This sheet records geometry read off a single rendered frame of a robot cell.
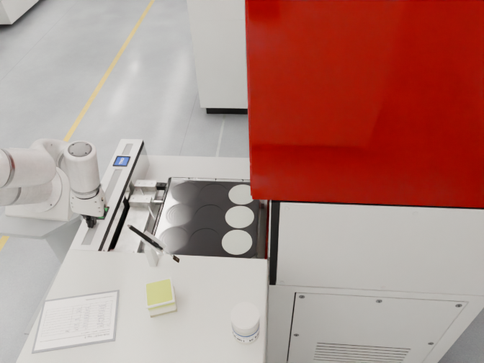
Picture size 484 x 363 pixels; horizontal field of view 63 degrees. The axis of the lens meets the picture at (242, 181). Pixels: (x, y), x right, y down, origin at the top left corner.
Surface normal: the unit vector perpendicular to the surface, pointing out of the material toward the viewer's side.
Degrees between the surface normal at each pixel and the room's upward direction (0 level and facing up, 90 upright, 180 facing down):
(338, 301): 90
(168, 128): 0
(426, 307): 90
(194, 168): 0
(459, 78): 90
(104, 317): 0
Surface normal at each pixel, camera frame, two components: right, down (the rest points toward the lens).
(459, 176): -0.08, 0.71
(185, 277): -0.04, -0.70
